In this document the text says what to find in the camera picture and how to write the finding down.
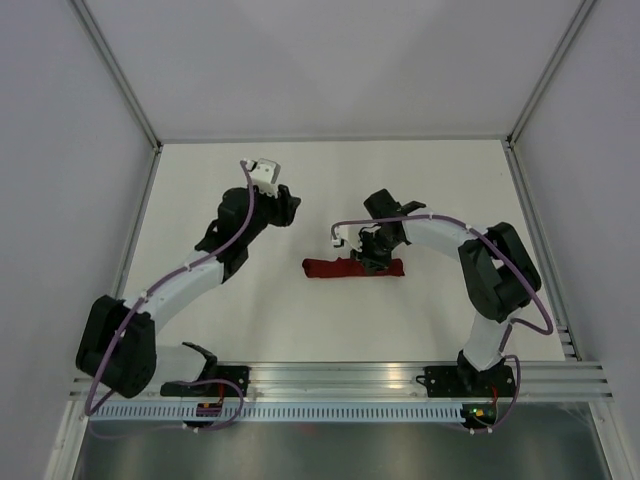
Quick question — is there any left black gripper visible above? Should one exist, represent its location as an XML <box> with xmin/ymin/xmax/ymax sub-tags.
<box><xmin>242</xmin><ymin>184</ymin><xmax>301</xmax><ymax>245</ymax></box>

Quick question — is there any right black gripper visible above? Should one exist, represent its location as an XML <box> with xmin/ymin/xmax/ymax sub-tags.
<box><xmin>351</xmin><ymin>230</ymin><xmax>401</xmax><ymax>274</ymax></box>

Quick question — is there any dark red cloth napkin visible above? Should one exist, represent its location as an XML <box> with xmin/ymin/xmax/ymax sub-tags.
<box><xmin>301</xmin><ymin>258</ymin><xmax>405</xmax><ymax>279</ymax></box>

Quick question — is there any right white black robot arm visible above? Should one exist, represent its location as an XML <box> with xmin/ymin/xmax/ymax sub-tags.
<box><xmin>332</xmin><ymin>189</ymin><xmax>553</xmax><ymax>398</ymax></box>

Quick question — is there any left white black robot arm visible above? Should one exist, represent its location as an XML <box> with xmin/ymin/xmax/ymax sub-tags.
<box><xmin>75</xmin><ymin>185</ymin><xmax>302</xmax><ymax>398</ymax></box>

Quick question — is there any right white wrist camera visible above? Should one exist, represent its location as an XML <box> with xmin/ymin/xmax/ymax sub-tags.
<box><xmin>331</xmin><ymin>225</ymin><xmax>362</xmax><ymax>251</ymax></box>

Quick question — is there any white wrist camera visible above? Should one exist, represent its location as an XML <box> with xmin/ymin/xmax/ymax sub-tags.
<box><xmin>331</xmin><ymin>225</ymin><xmax>362</xmax><ymax>251</ymax></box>
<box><xmin>241</xmin><ymin>158</ymin><xmax>281</xmax><ymax>198</ymax></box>

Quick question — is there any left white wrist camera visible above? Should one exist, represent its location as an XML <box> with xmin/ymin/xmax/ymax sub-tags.
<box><xmin>241</xmin><ymin>158</ymin><xmax>281</xmax><ymax>198</ymax></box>

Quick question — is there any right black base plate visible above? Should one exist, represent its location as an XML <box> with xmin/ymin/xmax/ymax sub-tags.
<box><xmin>415</xmin><ymin>365</ymin><xmax>517</xmax><ymax>399</ymax></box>

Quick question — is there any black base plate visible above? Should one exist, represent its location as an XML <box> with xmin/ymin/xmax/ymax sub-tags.
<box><xmin>160</xmin><ymin>365</ymin><xmax>251</xmax><ymax>398</ymax></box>
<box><xmin>415</xmin><ymin>365</ymin><xmax>517</xmax><ymax>399</ymax></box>

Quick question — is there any left aluminium side rail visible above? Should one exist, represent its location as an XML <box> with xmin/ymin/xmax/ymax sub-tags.
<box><xmin>109</xmin><ymin>145</ymin><xmax>163</xmax><ymax>298</ymax></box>

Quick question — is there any aluminium side rail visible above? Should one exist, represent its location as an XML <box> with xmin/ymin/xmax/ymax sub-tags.
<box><xmin>501</xmin><ymin>137</ymin><xmax>583</xmax><ymax>361</ymax></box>
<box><xmin>109</xmin><ymin>145</ymin><xmax>163</xmax><ymax>298</ymax></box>

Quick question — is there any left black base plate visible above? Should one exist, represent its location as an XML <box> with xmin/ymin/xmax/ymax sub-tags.
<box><xmin>160</xmin><ymin>365</ymin><xmax>251</xmax><ymax>398</ymax></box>

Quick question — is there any right aluminium side rail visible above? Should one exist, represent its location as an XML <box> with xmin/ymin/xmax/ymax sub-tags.
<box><xmin>501</xmin><ymin>137</ymin><xmax>583</xmax><ymax>361</ymax></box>

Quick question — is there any white slotted cable duct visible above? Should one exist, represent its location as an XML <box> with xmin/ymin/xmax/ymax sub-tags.
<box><xmin>93</xmin><ymin>401</ymin><xmax>463</xmax><ymax>423</ymax></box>

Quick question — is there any front aluminium rail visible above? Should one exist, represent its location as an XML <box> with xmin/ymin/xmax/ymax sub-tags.
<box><xmin>69</xmin><ymin>360</ymin><xmax>614</xmax><ymax>402</ymax></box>

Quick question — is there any left aluminium frame post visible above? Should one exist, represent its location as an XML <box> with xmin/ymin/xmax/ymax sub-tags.
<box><xmin>68</xmin><ymin>0</ymin><xmax>162</xmax><ymax>152</ymax></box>

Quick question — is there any aluminium frame post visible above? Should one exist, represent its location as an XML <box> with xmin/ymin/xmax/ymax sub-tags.
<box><xmin>68</xmin><ymin>0</ymin><xmax>162</xmax><ymax>152</ymax></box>
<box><xmin>503</xmin><ymin>0</ymin><xmax>599</xmax><ymax>149</ymax></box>

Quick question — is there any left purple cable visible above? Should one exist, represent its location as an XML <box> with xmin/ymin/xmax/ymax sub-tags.
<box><xmin>82</xmin><ymin>160</ymin><xmax>259</xmax><ymax>441</ymax></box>

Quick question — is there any right aluminium frame post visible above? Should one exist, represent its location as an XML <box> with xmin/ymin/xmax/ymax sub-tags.
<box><xmin>503</xmin><ymin>0</ymin><xmax>599</xmax><ymax>149</ymax></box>

